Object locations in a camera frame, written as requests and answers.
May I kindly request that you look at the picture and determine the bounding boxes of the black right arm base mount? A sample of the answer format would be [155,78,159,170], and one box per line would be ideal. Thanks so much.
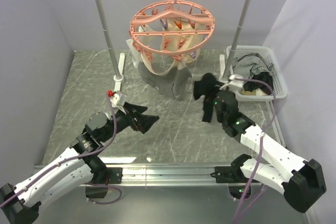
[210,154,254,202]

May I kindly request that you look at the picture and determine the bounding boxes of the black underwear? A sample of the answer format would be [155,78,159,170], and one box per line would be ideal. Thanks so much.
[193,73,224,123]

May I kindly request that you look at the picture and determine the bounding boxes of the clothes pile in basket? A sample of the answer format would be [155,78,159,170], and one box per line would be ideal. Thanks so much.
[233,52,275,96]

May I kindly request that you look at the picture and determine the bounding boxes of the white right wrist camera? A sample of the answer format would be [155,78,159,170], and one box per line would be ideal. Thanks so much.
[219,74,244,92]

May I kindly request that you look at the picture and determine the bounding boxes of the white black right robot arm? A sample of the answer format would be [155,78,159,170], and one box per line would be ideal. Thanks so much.
[211,87,327,213]

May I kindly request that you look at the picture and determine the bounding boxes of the beige underwear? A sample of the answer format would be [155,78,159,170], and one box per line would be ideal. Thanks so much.
[161,19,207,63]

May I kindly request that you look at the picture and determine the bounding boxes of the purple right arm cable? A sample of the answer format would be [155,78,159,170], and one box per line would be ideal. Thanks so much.
[232,77,278,224]

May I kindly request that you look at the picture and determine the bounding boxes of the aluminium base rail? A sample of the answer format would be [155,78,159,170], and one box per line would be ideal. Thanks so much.
[78,163,263,188]

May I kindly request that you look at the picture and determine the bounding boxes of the grey white underwear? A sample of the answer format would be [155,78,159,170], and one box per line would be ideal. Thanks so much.
[125,39,192,100]

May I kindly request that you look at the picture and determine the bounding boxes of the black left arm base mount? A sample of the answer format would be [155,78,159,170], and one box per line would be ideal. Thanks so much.
[85,167,123,200]

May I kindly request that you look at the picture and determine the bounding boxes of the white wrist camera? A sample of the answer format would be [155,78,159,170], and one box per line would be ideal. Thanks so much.
[106,90,127,113]
[219,74,244,92]

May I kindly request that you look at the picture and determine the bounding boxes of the white plastic laundry basket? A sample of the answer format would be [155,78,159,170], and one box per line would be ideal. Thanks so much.
[230,45,287,102]

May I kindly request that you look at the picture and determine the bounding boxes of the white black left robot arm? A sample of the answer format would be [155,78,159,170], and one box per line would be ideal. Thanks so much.
[1,103,159,223]

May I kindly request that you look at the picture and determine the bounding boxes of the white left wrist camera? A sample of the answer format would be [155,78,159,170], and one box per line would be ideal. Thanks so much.
[106,90,127,113]

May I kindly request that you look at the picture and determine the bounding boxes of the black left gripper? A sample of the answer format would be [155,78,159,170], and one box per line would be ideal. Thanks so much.
[101,101,159,142]

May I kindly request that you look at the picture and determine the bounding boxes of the pink round clip hanger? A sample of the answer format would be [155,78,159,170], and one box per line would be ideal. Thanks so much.
[129,0,215,63]

